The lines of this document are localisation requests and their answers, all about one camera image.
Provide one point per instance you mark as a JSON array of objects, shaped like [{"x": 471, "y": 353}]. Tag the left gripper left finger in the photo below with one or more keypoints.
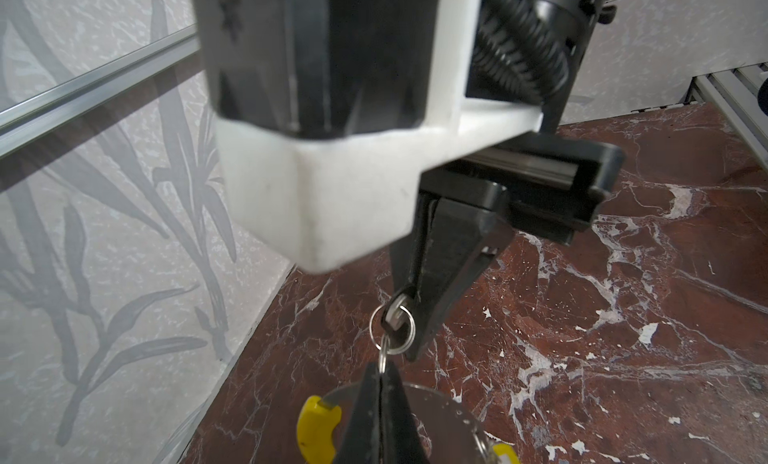
[{"x": 361, "y": 438}]

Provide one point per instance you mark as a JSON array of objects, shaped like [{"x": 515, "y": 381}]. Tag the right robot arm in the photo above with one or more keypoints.
[{"x": 530, "y": 51}]

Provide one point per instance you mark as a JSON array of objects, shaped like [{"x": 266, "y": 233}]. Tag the aluminium cage frame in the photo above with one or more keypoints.
[{"x": 24, "y": 123}]

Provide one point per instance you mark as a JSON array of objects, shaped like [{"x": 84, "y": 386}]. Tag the small black white key fob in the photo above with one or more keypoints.
[{"x": 396, "y": 321}]

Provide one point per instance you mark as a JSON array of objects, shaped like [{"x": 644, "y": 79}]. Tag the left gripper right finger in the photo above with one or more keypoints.
[{"x": 400, "y": 441}]

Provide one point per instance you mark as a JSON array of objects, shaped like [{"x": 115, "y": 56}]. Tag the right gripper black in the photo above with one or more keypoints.
[{"x": 538, "y": 183}]

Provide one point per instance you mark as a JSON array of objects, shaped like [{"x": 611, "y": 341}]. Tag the key with yellow cap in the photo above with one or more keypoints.
[{"x": 505, "y": 453}]

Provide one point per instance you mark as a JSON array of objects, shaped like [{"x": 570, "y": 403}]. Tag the silver keyring band yellow tag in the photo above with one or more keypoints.
[{"x": 448, "y": 432}]

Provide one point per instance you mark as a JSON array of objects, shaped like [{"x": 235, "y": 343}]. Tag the aluminium front rail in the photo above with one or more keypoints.
[{"x": 741, "y": 96}]

